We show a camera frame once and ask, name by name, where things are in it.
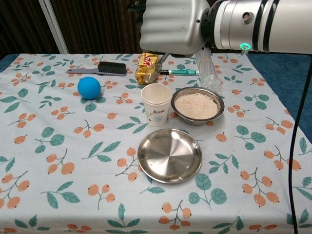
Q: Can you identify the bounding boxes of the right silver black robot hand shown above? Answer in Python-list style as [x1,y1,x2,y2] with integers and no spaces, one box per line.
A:
[128,0,213,59]

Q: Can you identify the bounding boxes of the metal spoon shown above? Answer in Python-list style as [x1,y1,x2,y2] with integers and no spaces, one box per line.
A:
[143,52,170,83]

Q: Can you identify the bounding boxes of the metal bowl of grain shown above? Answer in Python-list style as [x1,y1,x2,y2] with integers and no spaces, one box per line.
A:
[170,86,225,126]

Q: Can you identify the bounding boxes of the white paper cup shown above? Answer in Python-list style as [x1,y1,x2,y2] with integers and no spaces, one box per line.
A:
[141,83,173,127]

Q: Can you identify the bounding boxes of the steel plate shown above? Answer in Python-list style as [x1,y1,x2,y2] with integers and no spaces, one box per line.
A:
[137,129,203,184]

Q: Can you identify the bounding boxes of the green marker pen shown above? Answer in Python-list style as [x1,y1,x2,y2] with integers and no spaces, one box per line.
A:
[159,69,200,76]

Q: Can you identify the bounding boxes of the gold snack packet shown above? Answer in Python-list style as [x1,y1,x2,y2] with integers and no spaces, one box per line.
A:
[135,52,159,85]

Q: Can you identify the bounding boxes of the clear plastic tube bundle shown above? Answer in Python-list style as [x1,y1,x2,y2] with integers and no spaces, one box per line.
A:
[195,47,223,95]

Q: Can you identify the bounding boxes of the dark fluted partition panel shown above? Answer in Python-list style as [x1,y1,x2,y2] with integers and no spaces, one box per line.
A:
[50,0,146,55]
[0,0,69,59]

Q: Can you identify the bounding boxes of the blue ball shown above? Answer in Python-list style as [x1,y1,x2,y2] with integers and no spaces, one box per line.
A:
[77,76,101,100]

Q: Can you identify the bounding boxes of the floral tablecloth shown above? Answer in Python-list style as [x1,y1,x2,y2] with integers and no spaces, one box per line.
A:
[0,53,312,234]

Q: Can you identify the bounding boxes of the black brush grey handle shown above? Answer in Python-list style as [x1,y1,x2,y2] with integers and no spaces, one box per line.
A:
[65,61,128,77]

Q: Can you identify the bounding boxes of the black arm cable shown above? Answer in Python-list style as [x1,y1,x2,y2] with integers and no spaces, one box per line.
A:
[288,52,312,234]

